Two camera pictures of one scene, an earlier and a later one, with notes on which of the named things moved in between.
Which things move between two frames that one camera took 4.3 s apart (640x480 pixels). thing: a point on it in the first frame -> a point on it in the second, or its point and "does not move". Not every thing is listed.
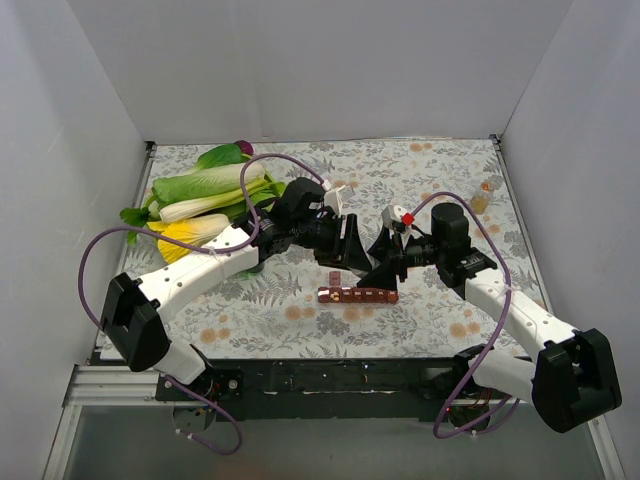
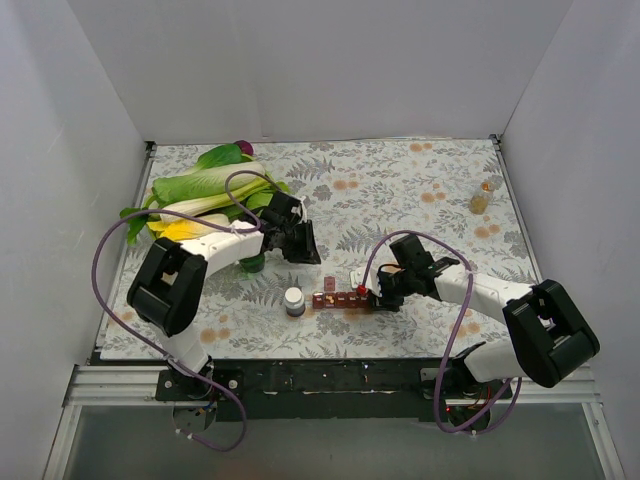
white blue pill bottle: x=374 y=263 -> x=294 y=302
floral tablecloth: x=297 y=310 does not move
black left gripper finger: x=355 y=253 -> x=304 y=248
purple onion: x=244 y=146 does not move
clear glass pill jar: x=479 y=202 does not move
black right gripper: x=397 y=258 -> x=385 y=292
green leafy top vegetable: x=221 y=156 does not move
